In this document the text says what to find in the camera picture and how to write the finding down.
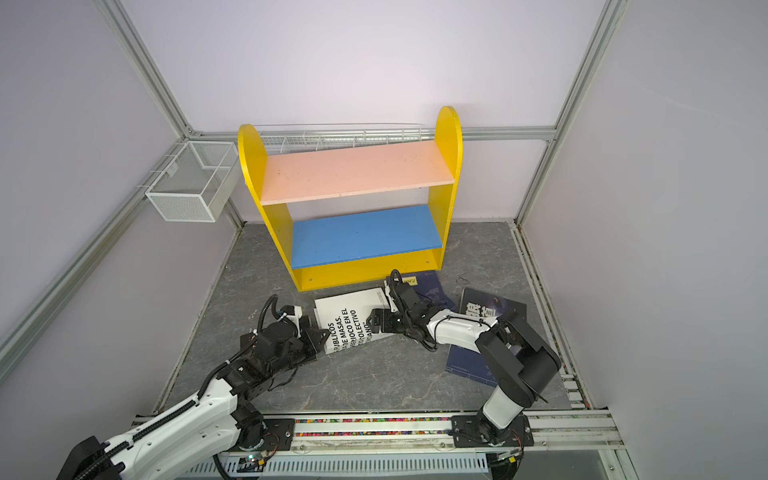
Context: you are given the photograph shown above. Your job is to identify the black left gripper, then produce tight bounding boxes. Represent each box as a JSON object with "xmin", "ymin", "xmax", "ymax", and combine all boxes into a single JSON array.
[{"xmin": 269, "ymin": 327, "xmax": 331, "ymax": 378}]

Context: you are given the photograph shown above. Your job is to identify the white book black text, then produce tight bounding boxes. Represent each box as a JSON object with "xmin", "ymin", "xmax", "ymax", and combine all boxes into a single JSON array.
[{"xmin": 315, "ymin": 287, "xmax": 391, "ymax": 354}]

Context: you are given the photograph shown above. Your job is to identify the dark book white characters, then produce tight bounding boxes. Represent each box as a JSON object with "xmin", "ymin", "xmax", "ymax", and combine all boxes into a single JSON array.
[{"xmin": 458, "ymin": 287, "xmax": 527, "ymax": 325}]

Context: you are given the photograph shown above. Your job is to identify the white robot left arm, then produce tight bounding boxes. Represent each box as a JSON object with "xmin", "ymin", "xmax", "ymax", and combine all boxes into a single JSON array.
[{"xmin": 58, "ymin": 317, "xmax": 330, "ymax": 479}]

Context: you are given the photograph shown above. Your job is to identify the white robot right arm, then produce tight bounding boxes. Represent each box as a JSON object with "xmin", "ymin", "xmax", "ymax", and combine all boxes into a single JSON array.
[{"xmin": 366, "ymin": 281, "xmax": 562, "ymax": 445}]

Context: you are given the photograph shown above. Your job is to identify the dark blue book top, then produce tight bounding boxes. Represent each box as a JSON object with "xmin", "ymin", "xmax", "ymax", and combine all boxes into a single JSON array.
[{"xmin": 402, "ymin": 271, "xmax": 457, "ymax": 311}]

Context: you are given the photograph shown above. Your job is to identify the blue book yellow label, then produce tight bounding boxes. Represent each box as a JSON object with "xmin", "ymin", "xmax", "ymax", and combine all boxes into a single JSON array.
[{"xmin": 445, "ymin": 345, "xmax": 497, "ymax": 387}]

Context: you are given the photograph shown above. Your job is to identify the white mesh basket box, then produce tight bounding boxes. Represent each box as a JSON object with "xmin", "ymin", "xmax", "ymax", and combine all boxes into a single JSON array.
[{"xmin": 146, "ymin": 141, "xmax": 241, "ymax": 223}]

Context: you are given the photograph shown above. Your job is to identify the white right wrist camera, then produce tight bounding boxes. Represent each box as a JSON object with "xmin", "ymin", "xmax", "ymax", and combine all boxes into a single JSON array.
[{"xmin": 385, "ymin": 282, "xmax": 401, "ymax": 311}]

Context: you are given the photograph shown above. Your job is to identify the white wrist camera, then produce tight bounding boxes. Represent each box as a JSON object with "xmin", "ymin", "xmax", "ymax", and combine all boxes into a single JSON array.
[
  {"xmin": 277, "ymin": 305, "xmax": 303, "ymax": 328},
  {"xmin": 385, "ymin": 282, "xmax": 401, "ymax": 311}
]

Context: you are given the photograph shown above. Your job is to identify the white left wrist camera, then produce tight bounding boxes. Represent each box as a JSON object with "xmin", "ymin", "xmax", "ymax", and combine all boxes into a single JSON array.
[{"xmin": 277, "ymin": 305, "xmax": 303, "ymax": 328}]

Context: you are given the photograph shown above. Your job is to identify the white vented cable duct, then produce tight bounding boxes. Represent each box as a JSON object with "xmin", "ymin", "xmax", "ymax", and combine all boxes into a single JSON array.
[{"xmin": 185, "ymin": 452, "xmax": 490, "ymax": 479}]

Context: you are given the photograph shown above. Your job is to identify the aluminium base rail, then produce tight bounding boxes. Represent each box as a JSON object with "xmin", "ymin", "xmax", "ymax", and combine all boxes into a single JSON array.
[{"xmin": 134, "ymin": 409, "xmax": 625, "ymax": 457}]

